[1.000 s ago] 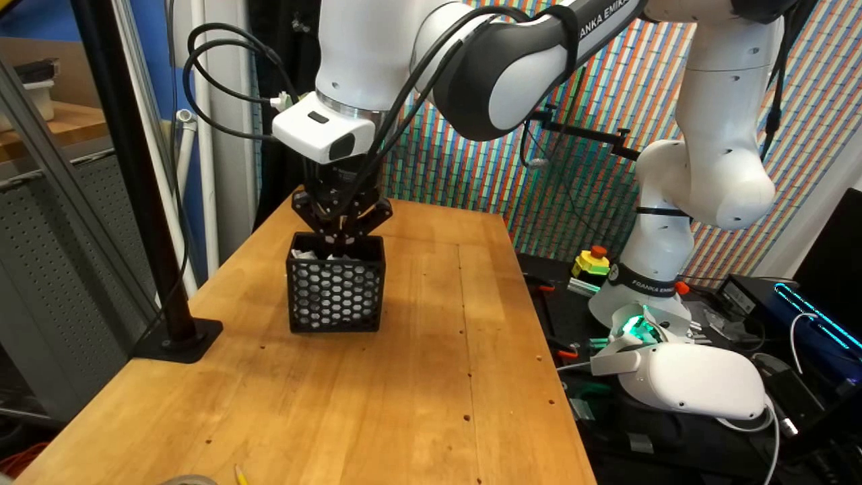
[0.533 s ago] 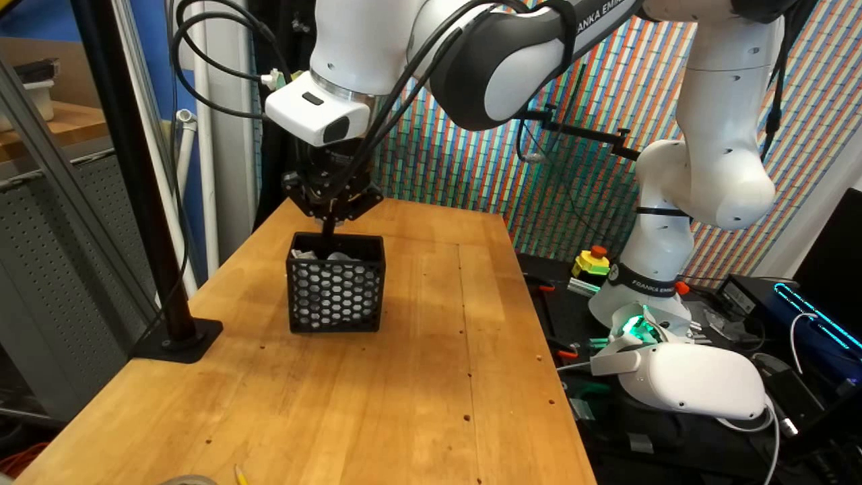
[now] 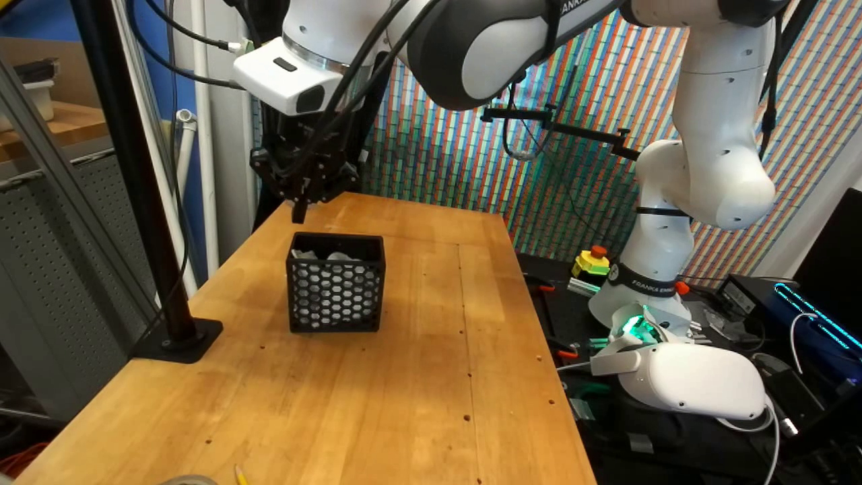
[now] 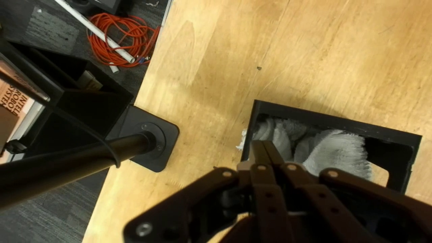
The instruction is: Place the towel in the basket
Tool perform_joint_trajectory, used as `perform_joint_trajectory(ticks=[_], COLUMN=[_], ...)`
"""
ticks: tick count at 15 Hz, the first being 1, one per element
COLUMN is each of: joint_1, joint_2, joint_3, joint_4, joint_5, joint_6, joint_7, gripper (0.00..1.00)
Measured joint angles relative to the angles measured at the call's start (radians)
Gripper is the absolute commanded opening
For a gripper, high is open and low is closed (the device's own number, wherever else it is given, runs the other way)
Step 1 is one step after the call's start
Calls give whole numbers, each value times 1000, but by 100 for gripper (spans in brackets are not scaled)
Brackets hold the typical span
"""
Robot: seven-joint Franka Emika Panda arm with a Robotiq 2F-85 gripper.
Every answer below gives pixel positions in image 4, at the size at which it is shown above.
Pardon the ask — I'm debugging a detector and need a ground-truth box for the white towel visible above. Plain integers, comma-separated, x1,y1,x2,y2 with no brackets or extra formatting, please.
234,118,375,181

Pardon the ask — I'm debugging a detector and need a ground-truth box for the orange paperback book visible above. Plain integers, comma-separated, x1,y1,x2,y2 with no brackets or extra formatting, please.
0,62,48,157

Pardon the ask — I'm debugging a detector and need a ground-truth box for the white plastic pipe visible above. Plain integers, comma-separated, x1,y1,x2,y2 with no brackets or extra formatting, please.
52,0,137,65

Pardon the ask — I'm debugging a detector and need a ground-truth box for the black pole with base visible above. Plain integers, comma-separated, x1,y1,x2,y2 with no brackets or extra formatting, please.
0,104,180,209

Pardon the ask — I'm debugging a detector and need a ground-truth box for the orange coiled extension cable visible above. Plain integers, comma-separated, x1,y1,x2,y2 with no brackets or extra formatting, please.
86,11,161,70

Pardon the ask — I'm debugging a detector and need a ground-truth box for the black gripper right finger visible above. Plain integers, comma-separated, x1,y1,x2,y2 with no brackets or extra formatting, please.
263,141,432,243

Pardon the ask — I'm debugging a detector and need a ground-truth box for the black perforated basket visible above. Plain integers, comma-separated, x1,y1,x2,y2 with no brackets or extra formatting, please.
240,99,423,196

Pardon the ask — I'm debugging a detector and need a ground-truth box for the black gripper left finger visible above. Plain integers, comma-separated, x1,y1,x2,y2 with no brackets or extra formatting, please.
121,141,272,243

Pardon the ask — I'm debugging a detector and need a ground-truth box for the black open bin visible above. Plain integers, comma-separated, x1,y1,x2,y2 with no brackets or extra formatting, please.
24,85,133,157

